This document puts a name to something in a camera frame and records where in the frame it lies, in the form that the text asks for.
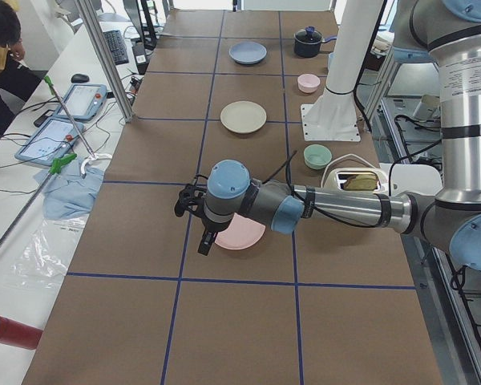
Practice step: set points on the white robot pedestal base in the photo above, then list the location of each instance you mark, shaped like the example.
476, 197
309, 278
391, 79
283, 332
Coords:
333, 116

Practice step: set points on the teach pendant tablet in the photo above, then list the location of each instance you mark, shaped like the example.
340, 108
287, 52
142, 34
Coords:
52, 140
84, 100

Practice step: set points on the lower teach pendant tablet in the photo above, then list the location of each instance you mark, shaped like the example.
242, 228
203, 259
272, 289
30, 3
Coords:
52, 140

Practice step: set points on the pink plate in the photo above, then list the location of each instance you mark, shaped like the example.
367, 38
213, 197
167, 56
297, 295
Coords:
241, 233

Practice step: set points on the person in yellow shirt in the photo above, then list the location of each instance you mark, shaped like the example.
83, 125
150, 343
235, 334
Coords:
15, 78

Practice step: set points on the clear plastic bag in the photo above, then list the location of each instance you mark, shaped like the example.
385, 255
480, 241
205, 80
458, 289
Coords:
44, 262

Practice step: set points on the green bowl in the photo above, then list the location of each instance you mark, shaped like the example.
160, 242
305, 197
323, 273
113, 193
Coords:
317, 156

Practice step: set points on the pink bowl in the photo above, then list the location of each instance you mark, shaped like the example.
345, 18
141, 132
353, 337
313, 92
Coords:
308, 83

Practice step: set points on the cream plate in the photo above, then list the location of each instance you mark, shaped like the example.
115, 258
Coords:
243, 117

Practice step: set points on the upper teach pendant tablet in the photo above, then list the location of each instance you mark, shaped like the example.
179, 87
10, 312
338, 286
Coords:
84, 100

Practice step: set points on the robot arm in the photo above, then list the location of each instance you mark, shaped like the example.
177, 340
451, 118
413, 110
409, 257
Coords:
450, 220

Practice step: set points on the dark blue pot with lid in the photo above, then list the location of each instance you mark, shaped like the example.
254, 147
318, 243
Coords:
308, 41

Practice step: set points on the aluminium frame post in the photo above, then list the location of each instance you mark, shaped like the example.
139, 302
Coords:
91, 22

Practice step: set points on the black computer mouse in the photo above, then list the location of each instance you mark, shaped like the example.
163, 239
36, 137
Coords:
79, 78

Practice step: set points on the red cylinder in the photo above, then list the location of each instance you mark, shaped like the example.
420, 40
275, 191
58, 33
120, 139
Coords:
16, 334

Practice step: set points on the bread slice in toaster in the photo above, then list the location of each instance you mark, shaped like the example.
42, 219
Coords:
361, 182

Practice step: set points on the black keyboard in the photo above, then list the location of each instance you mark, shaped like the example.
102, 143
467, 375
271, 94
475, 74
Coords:
116, 45

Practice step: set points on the light blue cloth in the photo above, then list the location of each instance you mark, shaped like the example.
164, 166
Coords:
69, 195

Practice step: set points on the light blue cup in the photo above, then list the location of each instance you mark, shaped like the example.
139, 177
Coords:
330, 60

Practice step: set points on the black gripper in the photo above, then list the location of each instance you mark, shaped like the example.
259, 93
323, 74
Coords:
210, 228

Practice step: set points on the blue plate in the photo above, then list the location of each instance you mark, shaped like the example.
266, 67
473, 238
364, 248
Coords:
247, 52

